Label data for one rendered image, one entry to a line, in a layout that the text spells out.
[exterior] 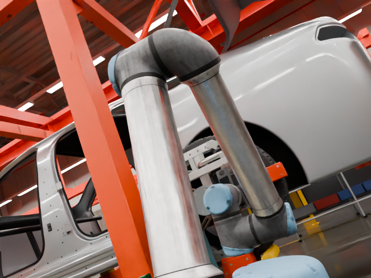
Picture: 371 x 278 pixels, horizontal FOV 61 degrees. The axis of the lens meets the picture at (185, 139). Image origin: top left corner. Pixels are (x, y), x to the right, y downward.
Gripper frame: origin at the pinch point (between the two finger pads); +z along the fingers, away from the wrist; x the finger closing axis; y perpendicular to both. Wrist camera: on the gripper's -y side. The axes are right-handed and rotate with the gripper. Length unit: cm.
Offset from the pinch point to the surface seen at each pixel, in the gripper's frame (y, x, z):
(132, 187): -25, -57, 20
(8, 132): -178, -252, 133
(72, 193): -225, -586, 617
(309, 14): -513, 282, 969
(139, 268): 15, -62, 9
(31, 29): -681, -463, 494
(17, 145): -237, -377, 262
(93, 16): -177, -65, 64
